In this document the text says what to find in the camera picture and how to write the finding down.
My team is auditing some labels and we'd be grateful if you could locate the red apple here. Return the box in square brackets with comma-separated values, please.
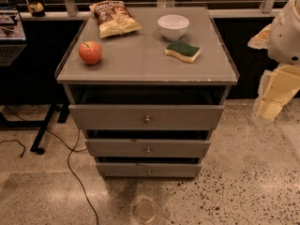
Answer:
[78, 41, 102, 65]

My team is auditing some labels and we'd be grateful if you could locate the grey drawer cabinet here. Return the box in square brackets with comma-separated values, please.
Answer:
[57, 7, 239, 165]

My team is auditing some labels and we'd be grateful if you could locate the grey middle drawer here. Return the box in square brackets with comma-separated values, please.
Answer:
[85, 139, 210, 158]

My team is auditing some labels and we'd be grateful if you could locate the grey top drawer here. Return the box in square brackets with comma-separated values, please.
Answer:
[69, 104, 224, 130]

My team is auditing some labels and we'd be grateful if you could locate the black desk frame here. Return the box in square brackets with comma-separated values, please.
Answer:
[0, 104, 69, 155]

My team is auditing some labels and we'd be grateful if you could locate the grey bottom drawer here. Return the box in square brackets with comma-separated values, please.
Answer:
[97, 162, 202, 178]

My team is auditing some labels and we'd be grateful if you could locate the small yellow black object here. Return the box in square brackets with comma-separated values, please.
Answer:
[27, 2, 45, 17]

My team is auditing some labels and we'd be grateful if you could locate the grey drawer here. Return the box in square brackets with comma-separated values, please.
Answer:
[85, 139, 210, 158]
[97, 162, 202, 178]
[69, 104, 224, 130]

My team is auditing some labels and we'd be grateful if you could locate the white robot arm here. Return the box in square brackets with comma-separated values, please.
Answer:
[247, 0, 300, 125]

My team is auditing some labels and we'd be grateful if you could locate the black floor cable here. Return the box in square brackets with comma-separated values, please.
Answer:
[46, 128, 100, 225]

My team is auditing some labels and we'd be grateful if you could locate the laptop on desk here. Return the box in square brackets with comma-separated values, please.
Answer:
[0, 3, 27, 67]

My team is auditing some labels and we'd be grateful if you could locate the green yellow sponge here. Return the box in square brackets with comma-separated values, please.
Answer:
[164, 40, 201, 63]

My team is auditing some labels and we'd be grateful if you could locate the short black cable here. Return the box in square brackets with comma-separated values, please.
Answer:
[0, 139, 27, 158]

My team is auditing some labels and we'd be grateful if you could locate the yellow chip bag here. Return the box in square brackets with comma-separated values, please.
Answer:
[89, 0, 142, 38]

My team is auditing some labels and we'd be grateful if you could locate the white bowl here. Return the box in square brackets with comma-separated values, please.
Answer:
[157, 15, 189, 40]

